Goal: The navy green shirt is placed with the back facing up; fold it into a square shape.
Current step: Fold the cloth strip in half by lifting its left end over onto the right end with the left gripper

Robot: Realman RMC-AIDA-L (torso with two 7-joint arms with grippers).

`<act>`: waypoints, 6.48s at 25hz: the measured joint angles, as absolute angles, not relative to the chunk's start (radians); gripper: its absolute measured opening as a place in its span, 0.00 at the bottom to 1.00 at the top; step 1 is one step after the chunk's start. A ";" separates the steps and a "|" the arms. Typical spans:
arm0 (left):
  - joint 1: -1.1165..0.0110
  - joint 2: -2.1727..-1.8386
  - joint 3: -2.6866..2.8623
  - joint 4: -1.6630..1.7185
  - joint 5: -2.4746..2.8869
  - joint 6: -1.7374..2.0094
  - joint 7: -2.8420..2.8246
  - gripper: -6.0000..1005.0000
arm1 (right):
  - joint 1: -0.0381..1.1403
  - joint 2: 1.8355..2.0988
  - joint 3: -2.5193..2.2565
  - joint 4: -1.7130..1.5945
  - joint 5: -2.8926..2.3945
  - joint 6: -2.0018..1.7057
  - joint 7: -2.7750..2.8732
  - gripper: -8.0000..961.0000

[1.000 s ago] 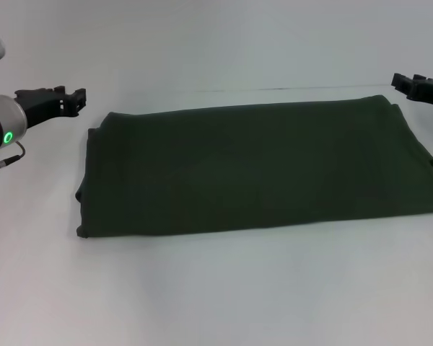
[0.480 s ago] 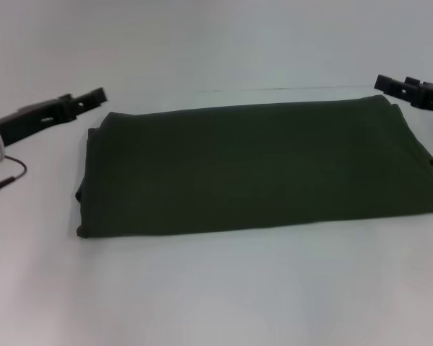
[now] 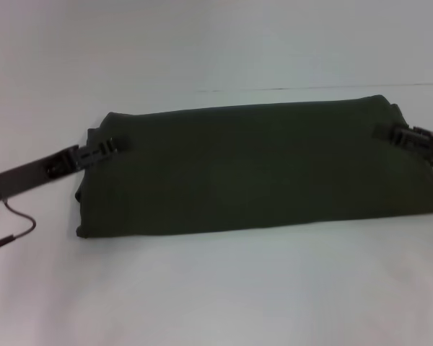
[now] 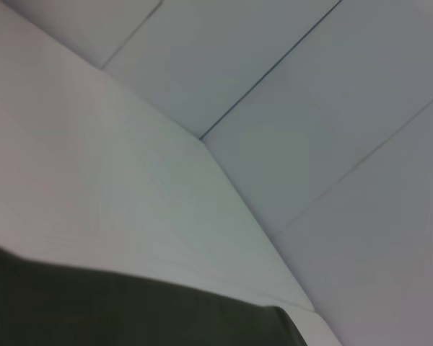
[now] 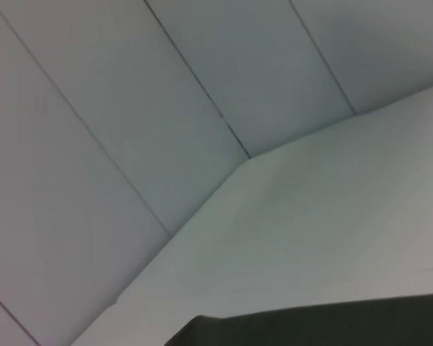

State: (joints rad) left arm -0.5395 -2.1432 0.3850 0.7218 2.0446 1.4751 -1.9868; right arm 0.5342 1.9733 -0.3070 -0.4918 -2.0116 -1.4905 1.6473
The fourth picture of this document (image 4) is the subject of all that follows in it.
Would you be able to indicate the dark green shirt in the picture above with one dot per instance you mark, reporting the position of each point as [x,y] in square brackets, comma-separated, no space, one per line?
[112,310]

